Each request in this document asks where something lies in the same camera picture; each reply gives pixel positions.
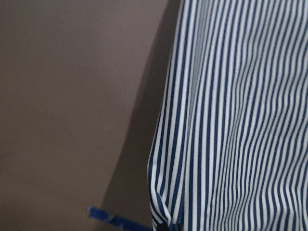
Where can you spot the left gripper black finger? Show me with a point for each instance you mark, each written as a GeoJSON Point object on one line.
{"type": "Point", "coordinates": [163, 227]}

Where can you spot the blue white striped polo shirt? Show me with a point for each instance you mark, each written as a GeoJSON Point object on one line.
{"type": "Point", "coordinates": [230, 151]}

